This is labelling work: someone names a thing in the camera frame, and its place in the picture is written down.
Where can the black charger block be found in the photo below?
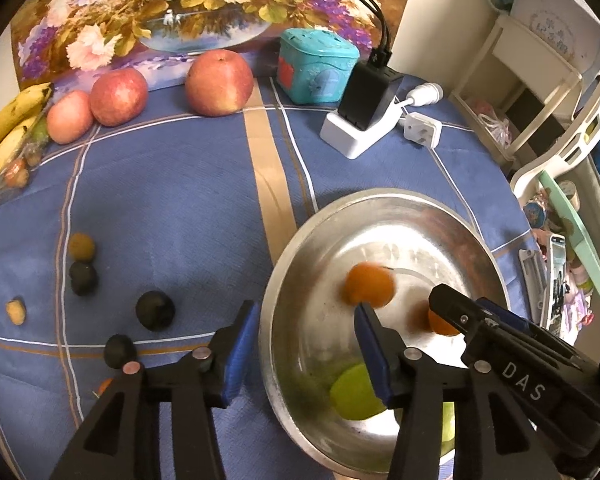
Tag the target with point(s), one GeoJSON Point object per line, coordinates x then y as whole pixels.
{"type": "Point", "coordinates": [370, 95]}

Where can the white chair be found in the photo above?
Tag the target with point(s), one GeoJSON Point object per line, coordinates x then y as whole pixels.
{"type": "Point", "coordinates": [515, 35]}

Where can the small brown fruit in tray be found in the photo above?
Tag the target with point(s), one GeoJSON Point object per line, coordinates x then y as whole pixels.
{"type": "Point", "coordinates": [32, 156]}

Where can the white plastic rack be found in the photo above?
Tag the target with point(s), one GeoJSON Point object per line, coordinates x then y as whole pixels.
{"type": "Point", "coordinates": [575, 130]}

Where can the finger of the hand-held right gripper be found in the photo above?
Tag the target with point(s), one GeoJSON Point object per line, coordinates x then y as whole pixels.
{"type": "Point", "coordinates": [452, 310]}
{"type": "Point", "coordinates": [515, 322]}

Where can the yellow banana bunch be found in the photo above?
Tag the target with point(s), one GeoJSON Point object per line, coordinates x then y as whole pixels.
{"type": "Point", "coordinates": [10, 125]}

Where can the small orange fruit in tray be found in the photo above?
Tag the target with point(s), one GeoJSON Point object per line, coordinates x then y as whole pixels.
{"type": "Point", "coordinates": [17, 176]}

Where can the clear plastic tray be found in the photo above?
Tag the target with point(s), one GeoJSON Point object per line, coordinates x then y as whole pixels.
{"type": "Point", "coordinates": [7, 192]}

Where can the pale pink apple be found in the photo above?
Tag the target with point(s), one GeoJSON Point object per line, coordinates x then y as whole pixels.
{"type": "Point", "coordinates": [70, 116]}

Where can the smartphone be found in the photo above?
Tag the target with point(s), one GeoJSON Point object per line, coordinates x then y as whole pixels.
{"type": "Point", "coordinates": [556, 280]}

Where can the orange tangerine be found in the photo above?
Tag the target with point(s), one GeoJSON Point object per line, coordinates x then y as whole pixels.
{"type": "Point", "coordinates": [369, 285]}
{"type": "Point", "coordinates": [442, 327]}

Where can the flower painting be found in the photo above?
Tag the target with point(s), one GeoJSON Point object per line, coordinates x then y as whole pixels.
{"type": "Point", "coordinates": [130, 0]}

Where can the mint green board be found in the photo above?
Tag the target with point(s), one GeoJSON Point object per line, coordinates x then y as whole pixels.
{"type": "Point", "coordinates": [580, 240]}

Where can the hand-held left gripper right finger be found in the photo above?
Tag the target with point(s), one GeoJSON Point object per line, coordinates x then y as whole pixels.
{"type": "Point", "coordinates": [375, 355]}

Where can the green fruit in tray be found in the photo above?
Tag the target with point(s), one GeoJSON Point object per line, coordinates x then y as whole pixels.
{"type": "Point", "coordinates": [40, 132]}

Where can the green fruit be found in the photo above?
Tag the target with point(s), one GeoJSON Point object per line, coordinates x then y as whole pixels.
{"type": "Point", "coordinates": [40, 132]}
{"type": "Point", "coordinates": [355, 390]}
{"type": "Point", "coordinates": [448, 425]}

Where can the white round plug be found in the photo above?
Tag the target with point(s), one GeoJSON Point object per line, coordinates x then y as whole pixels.
{"type": "Point", "coordinates": [422, 95]}

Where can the white plug adapter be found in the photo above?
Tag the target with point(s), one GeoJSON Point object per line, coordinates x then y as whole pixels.
{"type": "Point", "coordinates": [422, 130]}

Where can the stainless steel bowl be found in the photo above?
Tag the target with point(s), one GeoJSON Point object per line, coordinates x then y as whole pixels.
{"type": "Point", "coordinates": [380, 230]}

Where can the pink plastic bag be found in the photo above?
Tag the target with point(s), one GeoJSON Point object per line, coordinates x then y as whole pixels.
{"type": "Point", "coordinates": [492, 122]}

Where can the small yellow fruit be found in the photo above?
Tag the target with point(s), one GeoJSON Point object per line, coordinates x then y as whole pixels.
{"type": "Point", "coordinates": [16, 311]}

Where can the yellow-brown round fruit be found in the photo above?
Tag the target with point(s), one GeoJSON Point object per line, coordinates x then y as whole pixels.
{"type": "Point", "coordinates": [82, 246]}

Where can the blue checked tablecloth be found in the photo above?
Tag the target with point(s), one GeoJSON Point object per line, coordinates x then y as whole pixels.
{"type": "Point", "coordinates": [180, 210]}

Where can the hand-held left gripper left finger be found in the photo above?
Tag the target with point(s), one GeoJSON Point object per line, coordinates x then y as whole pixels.
{"type": "Point", "coordinates": [240, 355]}

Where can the red apple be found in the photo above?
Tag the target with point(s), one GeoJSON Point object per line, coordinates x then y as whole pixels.
{"type": "Point", "coordinates": [118, 96]}

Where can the teal plastic box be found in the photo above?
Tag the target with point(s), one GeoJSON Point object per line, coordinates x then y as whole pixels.
{"type": "Point", "coordinates": [315, 67]}

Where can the large red-yellow apple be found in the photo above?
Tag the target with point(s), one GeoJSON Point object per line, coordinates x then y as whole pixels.
{"type": "Point", "coordinates": [219, 82]}

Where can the dark round fruit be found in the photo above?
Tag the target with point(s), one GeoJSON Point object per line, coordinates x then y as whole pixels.
{"type": "Point", "coordinates": [155, 310]}
{"type": "Point", "coordinates": [83, 278]}
{"type": "Point", "coordinates": [119, 351]}

